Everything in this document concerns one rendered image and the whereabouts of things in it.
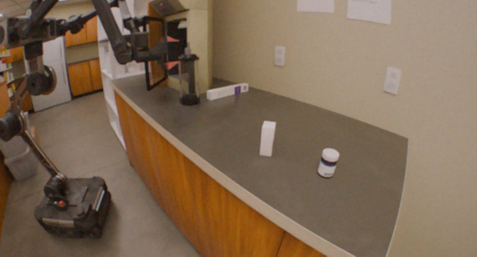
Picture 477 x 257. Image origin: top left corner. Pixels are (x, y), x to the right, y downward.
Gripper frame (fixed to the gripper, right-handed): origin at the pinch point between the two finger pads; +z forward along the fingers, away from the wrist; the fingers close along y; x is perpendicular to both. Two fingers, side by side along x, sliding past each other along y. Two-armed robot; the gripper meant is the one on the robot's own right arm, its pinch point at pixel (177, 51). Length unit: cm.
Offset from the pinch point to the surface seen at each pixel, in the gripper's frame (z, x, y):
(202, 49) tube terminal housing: 19.9, 9.2, -0.7
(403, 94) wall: 55, -86, -9
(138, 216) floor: -33, 38, -120
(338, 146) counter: 19, -69, -26
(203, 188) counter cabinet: -15, -38, -43
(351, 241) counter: -15, -86, -27
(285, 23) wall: 55, -19, 16
